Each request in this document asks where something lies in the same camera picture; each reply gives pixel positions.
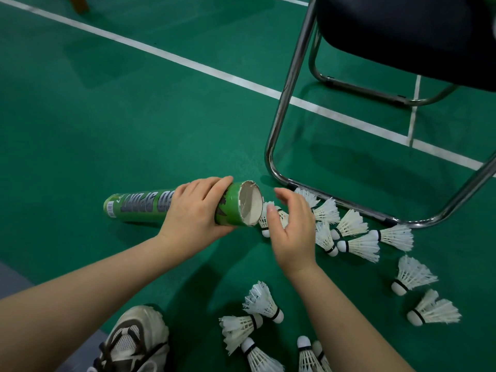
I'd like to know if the scatter of white shuttlecocks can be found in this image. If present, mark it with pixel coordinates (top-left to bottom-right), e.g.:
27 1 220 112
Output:
219 187 462 372

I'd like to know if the brown wooden furniture leg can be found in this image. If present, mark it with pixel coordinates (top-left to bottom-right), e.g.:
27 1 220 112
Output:
64 0 91 14

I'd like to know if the person's left hand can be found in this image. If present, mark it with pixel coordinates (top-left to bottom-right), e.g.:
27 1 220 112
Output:
157 176 238 261

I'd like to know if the person's left forearm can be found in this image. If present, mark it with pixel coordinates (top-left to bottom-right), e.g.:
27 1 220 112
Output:
0 235 202 372

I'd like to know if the green cardboard shuttlecock tube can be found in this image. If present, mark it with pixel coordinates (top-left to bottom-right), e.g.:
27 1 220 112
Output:
103 180 264 228

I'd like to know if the black chair with chrome frame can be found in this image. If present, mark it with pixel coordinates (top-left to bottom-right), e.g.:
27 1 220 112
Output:
265 0 496 230

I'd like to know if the white and grey sneaker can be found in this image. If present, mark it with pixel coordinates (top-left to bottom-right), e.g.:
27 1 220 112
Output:
87 305 171 372

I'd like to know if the white feather shuttlecock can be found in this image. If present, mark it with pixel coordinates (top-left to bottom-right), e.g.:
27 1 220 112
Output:
258 201 290 239

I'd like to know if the person's right forearm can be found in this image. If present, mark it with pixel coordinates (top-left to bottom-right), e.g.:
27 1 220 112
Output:
286 263 416 372

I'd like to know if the person's right hand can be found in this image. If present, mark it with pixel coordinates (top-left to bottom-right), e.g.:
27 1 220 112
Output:
266 187 319 280

